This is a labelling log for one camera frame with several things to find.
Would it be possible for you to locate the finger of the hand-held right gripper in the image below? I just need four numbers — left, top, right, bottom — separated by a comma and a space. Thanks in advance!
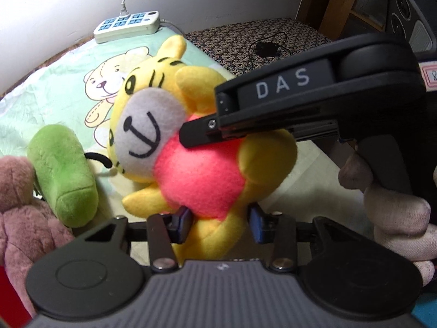
178, 113, 244, 150

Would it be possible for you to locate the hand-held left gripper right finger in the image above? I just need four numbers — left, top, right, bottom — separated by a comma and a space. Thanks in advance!
249, 204, 345, 271

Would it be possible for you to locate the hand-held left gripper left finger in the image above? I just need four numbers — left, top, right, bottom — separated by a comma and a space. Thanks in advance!
84, 207, 194, 274

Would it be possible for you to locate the yellow tiger plush toy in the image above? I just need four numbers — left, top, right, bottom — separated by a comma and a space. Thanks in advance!
107, 35, 298, 260

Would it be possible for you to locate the green plush toy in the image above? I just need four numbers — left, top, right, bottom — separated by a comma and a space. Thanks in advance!
27, 125, 99, 229

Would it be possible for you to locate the mauve teddy bear plush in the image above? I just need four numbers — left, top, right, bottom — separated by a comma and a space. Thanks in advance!
0, 155, 77, 318

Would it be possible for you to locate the person's right hand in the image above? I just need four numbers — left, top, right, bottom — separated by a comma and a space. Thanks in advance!
338, 152, 437, 289

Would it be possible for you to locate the black speaker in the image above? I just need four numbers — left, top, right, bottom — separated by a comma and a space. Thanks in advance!
386, 0, 437, 53

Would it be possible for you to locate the white power strip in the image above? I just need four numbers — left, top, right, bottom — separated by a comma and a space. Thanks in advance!
94, 11, 160, 44

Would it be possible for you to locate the bear printed blanket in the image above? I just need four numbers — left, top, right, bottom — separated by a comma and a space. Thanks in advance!
0, 29, 376, 267

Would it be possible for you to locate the wooden furniture frame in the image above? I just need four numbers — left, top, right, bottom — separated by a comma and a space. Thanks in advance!
297, 0, 390, 42

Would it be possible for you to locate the black charger with cable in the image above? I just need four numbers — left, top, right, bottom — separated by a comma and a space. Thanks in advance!
249, 32, 288, 58

